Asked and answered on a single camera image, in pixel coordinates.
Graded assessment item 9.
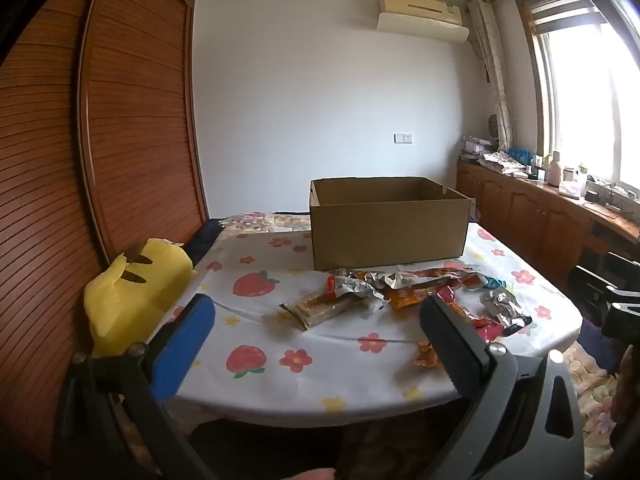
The clear plastic wrapper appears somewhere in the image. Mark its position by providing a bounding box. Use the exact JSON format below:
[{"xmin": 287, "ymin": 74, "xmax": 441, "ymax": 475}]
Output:
[{"xmin": 480, "ymin": 287, "xmax": 533, "ymax": 336}]

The floral strawberry tablecloth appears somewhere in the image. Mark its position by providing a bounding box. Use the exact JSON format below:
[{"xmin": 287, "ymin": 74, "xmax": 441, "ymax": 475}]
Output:
[{"xmin": 165, "ymin": 220, "xmax": 583, "ymax": 416}]

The crumpled silver snack wrapper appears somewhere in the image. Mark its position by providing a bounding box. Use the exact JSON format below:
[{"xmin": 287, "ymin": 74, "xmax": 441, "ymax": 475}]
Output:
[{"xmin": 325, "ymin": 270, "xmax": 391, "ymax": 311}]

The yellow plush toy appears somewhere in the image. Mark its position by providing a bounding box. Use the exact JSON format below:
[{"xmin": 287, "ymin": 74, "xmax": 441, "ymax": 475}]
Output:
[{"xmin": 82, "ymin": 239, "xmax": 198, "ymax": 361}]

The small orange snack packet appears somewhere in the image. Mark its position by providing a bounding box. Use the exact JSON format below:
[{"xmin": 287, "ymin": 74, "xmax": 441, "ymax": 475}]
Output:
[{"xmin": 412, "ymin": 340, "xmax": 441, "ymax": 368}]

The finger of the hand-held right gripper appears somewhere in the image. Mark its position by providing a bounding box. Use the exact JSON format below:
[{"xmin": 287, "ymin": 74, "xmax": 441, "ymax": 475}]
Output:
[
  {"xmin": 605, "ymin": 286, "xmax": 640, "ymax": 308},
  {"xmin": 602, "ymin": 252, "xmax": 640, "ymax": 286}
]

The long orange white snack packet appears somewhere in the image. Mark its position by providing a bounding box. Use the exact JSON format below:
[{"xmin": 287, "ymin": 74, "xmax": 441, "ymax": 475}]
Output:
[{"xmin": 367, "ymin": 267, "xmax": 486, "ymax": 291}]

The wooden cabinet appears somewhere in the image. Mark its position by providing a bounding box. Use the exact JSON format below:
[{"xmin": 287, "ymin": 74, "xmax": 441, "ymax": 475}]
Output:
[{"xmin": 456, "ymin": 157, "xmax": 640, "ymax": 281}]

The brown cardboard box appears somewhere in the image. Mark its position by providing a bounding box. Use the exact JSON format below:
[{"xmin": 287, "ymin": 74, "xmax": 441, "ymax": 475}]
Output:
[{"xmin": 309, "ymin": 176, "xmax": 472, "ymax": 272}]

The window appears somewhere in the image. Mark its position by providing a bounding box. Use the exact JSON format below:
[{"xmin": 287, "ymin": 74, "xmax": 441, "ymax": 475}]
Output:
[{"xmin": 520, "ymin": 0, "xmax": 640, "ymax": 196}]

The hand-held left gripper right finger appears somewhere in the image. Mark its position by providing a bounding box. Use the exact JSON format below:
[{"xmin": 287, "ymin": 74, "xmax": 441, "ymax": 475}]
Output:
[{"xmin": 419, "ymin": 295, "xmax": 587, "ymax": 480}]

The dark blue cloth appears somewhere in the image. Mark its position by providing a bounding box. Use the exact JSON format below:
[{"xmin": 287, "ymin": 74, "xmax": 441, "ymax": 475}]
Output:
[{"xmin": 187, "ymin": 218, "xmax": 226, "ymax": 266}]

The pile of papers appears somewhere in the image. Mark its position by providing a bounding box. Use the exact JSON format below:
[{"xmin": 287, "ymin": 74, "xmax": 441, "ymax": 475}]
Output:
[{"xmin": 462, "ymin": 135, "xmax": 528, "ymax": 176}]

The white air conditioner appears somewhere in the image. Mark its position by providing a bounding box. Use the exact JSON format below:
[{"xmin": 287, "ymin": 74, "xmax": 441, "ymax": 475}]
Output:
[{"xmin": 376, "ymin": 0, "xmax": 471, "ymax": 43}]

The floral bed sheet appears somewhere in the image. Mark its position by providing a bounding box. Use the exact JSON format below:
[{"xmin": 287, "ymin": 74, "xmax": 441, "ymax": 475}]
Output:
[{"xmin": 220, "ymin": 211, "xmax": 313, "ymax": 235}]

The clear brown snack bar packet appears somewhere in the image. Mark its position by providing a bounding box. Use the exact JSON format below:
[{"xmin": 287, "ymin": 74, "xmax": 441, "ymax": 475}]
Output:
[{"xmin": 278, "ymin": 292, "xmax": 391, "ymax": 331}]

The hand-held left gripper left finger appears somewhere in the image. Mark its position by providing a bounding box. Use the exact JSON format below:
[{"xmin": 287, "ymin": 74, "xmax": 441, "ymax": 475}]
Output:
[{"xmin": 52, "ymin": 294, "xmax": 217, "ymax": 480}]

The wooden slatted wardrobe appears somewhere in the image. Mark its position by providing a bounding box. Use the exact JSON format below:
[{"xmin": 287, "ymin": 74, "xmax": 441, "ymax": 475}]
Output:
[{"xmin": 0, "ymin": 0, "xmax": 211, "ymax": 461}]

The person's right forearm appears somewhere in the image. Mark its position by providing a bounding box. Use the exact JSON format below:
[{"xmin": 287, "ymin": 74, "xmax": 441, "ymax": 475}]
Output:
[{"xmin": 612, "ymin": 345, "xmax": 640, "ymax": 466}]

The patterned curtain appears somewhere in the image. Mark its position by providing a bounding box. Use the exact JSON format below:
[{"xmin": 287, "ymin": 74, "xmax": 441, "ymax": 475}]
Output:
[{"xmin": 467, "ymin": 0, "xmax": 516, "ymax": 153}]

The red snack packet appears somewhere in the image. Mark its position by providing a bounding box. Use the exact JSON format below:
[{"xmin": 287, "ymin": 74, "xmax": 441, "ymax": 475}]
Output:
[{"xmin": 450, "ymin": 305, "xmax": 506, "ymax": 343}]

